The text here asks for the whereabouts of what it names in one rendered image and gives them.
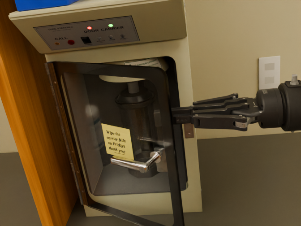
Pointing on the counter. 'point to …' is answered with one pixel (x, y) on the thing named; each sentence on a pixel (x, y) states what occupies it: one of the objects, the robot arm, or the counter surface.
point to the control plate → (111, 31)
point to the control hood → (145, 12)
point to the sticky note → (118, 141)
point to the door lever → (134, 165)
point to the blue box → (40, 4)
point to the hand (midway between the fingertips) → (173, 116)
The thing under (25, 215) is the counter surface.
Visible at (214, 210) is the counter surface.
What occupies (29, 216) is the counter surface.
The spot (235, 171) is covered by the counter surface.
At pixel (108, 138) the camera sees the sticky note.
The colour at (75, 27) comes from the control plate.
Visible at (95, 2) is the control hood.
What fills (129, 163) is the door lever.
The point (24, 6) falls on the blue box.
